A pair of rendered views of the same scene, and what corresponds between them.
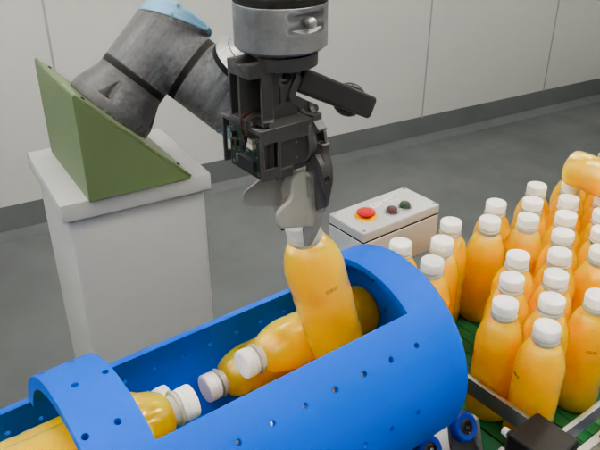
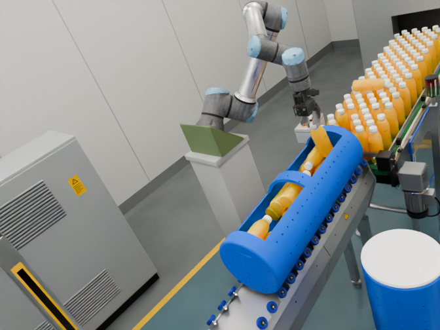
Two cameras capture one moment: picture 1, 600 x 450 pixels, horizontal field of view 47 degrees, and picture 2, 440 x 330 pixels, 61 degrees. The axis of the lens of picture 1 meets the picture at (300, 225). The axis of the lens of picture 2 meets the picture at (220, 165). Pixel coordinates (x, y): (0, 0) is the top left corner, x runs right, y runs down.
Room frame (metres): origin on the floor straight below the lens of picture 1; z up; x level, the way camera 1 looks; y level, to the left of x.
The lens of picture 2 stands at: (-0.85, 0.57, 2.18)
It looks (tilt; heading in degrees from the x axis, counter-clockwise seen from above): 28 degrees down; 356
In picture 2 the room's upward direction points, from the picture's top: 23 degrees counter-clockwise
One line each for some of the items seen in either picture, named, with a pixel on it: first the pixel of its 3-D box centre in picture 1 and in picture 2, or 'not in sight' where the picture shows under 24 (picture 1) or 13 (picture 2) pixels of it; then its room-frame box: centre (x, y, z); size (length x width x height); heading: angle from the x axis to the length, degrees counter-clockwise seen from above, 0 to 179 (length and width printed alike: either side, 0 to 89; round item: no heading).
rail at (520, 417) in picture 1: (445, 368); (349, 153); (0.87, -0.24, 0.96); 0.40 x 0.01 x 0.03; 37
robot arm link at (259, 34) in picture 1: (282, 27); (300, 83); (0.65, 0.02, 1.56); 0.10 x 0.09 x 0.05; 37
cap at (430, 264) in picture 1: (431, 267); not in sight; (0.96, -0.22, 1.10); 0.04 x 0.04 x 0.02
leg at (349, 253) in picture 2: not in sight; (348, 249); (0.83, -0.08, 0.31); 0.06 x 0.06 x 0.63; 37
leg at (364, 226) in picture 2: not in sight; (370, 255); (0.72, -0.17, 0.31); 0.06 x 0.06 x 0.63; 37
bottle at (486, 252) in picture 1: (482, 270); (344, 126); (1.11, -0.35, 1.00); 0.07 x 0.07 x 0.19
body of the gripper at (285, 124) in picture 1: (276, 111); (303, 101); (0.65, 0.02, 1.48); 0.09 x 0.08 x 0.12; 127
